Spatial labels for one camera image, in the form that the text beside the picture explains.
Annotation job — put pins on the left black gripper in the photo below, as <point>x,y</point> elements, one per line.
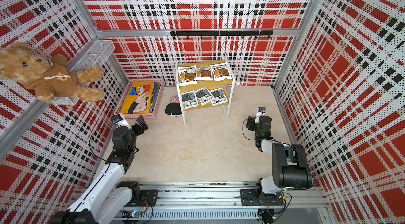
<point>140,130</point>

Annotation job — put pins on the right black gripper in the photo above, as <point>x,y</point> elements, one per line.
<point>250,123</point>

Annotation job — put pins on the grey coffee bag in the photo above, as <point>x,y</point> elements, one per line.
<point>219,97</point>
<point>204,96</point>
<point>189,100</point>

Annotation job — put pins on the brown coffee bag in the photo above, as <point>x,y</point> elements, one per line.
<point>187,75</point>
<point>221,72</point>
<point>203,74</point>

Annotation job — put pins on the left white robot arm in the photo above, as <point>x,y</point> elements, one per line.
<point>107,195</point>

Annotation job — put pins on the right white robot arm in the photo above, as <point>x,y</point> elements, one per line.
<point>290,169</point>

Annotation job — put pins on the yellow two-tier shelf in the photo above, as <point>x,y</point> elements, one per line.
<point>227,85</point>

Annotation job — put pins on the yellow printed folded cloth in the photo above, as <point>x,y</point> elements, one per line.
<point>139,98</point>

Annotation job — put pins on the pink plastic basket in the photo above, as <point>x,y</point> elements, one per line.
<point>158,90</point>

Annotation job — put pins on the black doll with striped hat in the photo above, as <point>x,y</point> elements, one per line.
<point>173,109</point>

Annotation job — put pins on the green circuit board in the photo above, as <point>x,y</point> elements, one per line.
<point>131,214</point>

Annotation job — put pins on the brown teddy bear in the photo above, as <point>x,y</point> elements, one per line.
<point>48,77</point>

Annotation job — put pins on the white wire mesh basket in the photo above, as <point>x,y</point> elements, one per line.
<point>95,53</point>

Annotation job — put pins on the black hook rail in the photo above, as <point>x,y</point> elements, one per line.
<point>189,34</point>

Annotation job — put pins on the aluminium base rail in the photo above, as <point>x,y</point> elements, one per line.
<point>226,201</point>

